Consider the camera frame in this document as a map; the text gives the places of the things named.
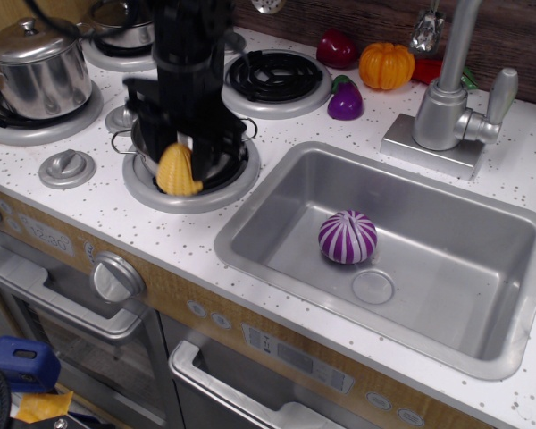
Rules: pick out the silver toy faucet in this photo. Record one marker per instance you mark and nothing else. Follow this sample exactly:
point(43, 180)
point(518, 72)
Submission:
point(446, 135)

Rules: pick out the purple toy eggplant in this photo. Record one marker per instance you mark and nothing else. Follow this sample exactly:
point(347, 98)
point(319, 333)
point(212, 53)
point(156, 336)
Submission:
point(346, 103)

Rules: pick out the orange toy pumpkin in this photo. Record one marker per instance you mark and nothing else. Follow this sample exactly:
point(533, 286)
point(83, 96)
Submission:
point(386, 66)

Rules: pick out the dark red toy pepper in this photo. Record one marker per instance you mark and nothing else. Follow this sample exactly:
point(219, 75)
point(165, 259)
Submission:
point(336, 50)

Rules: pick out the grey stovetop knob back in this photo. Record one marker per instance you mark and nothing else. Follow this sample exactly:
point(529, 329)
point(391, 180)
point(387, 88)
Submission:
point(234, 43)

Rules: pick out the grey sink basin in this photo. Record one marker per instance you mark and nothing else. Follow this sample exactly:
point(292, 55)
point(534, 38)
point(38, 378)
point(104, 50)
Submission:
point(453, 275)

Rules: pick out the grey stovetop knob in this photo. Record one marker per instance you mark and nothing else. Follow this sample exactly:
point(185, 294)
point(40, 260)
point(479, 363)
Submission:
point(120, 118)
point(66, 170)
point(234, 43)

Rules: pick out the yellow tape piece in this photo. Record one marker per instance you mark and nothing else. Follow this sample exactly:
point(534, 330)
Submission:
point(35, 407)

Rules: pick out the small steel pan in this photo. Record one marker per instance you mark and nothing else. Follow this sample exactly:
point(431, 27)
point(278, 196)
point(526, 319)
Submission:
point(230, 165)

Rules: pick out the back left stove burner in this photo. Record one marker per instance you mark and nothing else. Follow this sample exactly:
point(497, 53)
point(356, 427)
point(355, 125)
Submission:
point(114, 59)

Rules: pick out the silver dishwasher door handle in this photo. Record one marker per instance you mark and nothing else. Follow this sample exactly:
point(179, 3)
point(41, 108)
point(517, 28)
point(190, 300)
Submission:
point(236, 403)

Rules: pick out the front right stove burner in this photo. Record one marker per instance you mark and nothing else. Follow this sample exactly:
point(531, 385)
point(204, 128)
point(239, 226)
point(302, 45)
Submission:
point(139, 183)

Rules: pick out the silver oven dial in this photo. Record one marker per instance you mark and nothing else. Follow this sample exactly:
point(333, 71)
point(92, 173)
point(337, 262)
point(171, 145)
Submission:
point(114, 279)

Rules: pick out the back lidded steel pot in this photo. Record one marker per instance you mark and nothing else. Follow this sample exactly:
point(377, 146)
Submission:
point(121, 24)

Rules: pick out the back right stove burner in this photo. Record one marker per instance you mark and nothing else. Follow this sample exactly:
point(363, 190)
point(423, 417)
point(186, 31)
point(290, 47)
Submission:
point(274, 84)

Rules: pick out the blue clamp tool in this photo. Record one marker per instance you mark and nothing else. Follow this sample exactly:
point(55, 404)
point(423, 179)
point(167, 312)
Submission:
point(28, 366)

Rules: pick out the purple striped toy onion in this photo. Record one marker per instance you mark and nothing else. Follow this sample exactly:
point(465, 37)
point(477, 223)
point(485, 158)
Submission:
point(348, 237)

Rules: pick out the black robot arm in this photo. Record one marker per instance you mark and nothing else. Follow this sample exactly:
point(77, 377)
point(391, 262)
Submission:
point(189, 38)

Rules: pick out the grey stovetop knob middle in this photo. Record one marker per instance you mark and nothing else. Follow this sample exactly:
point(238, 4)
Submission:
point(120, 118)

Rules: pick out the hanging slotted spoon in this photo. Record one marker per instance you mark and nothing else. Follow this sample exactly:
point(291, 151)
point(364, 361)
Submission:
point(268, 6)

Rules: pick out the stove burner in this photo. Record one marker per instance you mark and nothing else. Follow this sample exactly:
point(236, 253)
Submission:
point(34, 133)
point(274, 84)
point(139, 183)
point(114, 59)

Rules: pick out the yellow toy corn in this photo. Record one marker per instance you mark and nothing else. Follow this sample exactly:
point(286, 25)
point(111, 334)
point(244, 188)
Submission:
point(174, 173)

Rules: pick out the red toy chili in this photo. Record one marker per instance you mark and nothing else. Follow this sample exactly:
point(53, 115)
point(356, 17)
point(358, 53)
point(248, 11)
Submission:
point(427, 70)

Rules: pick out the front left stove burner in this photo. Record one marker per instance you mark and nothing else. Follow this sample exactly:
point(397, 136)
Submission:
point(34, 133)

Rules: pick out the grey stovetop knob front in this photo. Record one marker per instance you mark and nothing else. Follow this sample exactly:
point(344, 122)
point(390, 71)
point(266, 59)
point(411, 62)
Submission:
point(66, 170)

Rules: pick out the hanging metal utensil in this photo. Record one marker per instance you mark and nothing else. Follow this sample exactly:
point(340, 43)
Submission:
point(427, 31)

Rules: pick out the large lidded steel pot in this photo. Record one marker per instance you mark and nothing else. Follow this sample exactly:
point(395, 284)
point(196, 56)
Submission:
point(43, 73)

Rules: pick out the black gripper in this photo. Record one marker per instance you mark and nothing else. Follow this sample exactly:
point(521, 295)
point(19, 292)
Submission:
point(191, 105)

